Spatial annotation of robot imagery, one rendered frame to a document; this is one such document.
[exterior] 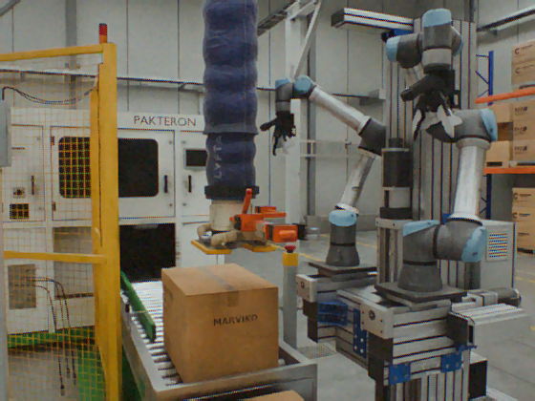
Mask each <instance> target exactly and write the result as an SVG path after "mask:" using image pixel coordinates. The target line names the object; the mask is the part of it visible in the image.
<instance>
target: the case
mask: <svg viewBox="0 0 535 401"><path fill-rule="evenodd" d="M161 289H162V340H163V345H164V347H165V348H166V350H167V352H168V354H169V356H170V357H171V359H172V362H173V364H174V366H175V368H176V370H177V372H178V373H179V375H180V377H181V378H182V381H183V382H184V383H188V382H193V381H203V380H207V379H212V378H217V377H223V376H227V375H231V374H241V373H247V372H252V371H256V370H261V369H271V368H279V287H278V286H277V285H274V284H272V283H270V282H268V281H266V280H265V279H264V278H262V277H260V276H256V275H255V274H254V273H252V272H250V271H248V270H246V269H245V268H244V267H240V266H238V265H236V264H220V265H208V266H184V267H171V268H163V269H162V270H161Z"/></svg>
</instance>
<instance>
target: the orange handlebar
mask: <svg viewBox="0 0 535 401"><path fill-rule="evenodd" d="M255 214H256V215H263V216H264V218H284V217H285V216H286V215H287V213H284V212H280V211H274V210H270V209H267V212H266V213H255ZM256 222H265V221H258V220H255V221H248V222H245V226H246V227H249V228H248V230H251V231H256V229H255V223H256ZM295 236H296V231H280V232H279V237H280V238H282V239H290V238H294V237H295Z"/></svg>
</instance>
